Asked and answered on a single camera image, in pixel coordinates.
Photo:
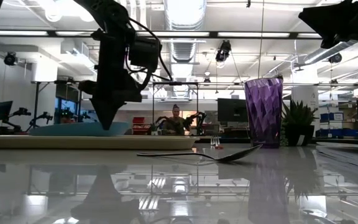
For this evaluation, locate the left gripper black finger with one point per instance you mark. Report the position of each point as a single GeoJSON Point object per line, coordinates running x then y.
{"type": "Point", "coordinates": [107, 113]}

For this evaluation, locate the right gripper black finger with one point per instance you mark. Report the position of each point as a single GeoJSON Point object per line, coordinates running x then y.
{"type": "Point", "coordinates": [325, 15]}

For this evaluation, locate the blue plate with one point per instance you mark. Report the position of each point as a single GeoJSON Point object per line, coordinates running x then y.
{"type": "Point", "coordinates": [73, 129]}

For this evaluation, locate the silver metal fork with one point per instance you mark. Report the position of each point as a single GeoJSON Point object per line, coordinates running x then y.
{"type": "Point", "coordinates": [215, 141]}

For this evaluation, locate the shiny dark metal spoon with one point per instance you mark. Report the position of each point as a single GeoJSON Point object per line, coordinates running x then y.
{"type": "Point", "coordinates": [232, 156]}

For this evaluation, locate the background black robot arm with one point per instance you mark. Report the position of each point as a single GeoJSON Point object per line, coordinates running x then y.
{"type": "Point", "coordinates": [196, 119]}
{"type": "Point", "coordinates": [40, 119]}
{"type": "Point", "coordinates": [14, 119]}
{"type": "Point", "coordinates": [161, 121]}

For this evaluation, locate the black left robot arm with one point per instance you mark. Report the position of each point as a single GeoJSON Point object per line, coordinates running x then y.
{"type": "Point", "coordinates": [104, 11]}

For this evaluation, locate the beige tray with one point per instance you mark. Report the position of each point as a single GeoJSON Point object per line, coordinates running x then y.
{"type": "Point", "coordinates": [89, 142]}

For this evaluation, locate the purple faceted plastic cup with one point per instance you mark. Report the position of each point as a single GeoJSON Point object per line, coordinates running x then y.
{"type": "Point", "coordinates": [263, 112]}

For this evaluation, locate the red storage bins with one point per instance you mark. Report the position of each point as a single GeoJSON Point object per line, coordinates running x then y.
{"type": "Point", "coordinates": [138, 124]}

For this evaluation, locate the person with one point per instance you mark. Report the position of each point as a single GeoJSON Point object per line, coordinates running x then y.
{"type": "Point", "coordinates": [175, 123]}

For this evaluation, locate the blue storage bins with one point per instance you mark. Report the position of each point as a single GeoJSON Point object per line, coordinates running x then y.
{"type": "Point", "coordinates": [332, 116]}

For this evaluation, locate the green spiky plant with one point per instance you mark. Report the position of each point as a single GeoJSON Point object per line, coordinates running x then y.
{"type": "Point", "coordinates": [298, 113]}

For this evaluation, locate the black plant pot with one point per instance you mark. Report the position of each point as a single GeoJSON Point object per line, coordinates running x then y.
{"type": "Point", "coordinates": [298, 135]}

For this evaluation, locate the grey flat mat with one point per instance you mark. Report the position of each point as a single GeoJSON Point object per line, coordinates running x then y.
{"type": "Point", "coordinates": [353, 155]}

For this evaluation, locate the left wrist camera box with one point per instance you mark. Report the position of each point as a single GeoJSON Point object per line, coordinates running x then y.
{"type": "Point", "coordinates": [145, 54]}

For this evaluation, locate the black ceiling camera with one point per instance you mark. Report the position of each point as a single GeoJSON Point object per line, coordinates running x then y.
{"type": "Point", "coordinates": [223, 51]}
{"type": "Point", "coordinates": [10, 59]}
{"type": "Point", "coordinates": [335, 58]}

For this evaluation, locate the black metal frame stand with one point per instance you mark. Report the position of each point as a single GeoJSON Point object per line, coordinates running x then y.
{"type": "Point", "coordinates": [175, 83]}

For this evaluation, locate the silver ceiling duct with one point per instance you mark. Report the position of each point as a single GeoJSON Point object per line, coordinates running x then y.
{"type": "Point", "coordinates": [183, 25]}

